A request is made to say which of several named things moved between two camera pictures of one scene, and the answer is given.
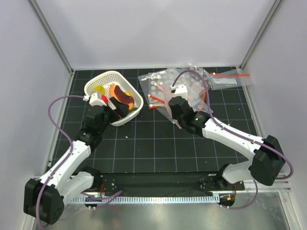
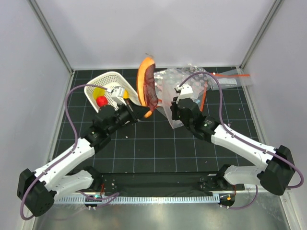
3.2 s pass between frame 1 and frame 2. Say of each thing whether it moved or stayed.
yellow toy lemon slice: stayed
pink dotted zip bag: stayed
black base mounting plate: stayed
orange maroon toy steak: moved
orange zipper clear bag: moved
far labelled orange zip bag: stayed
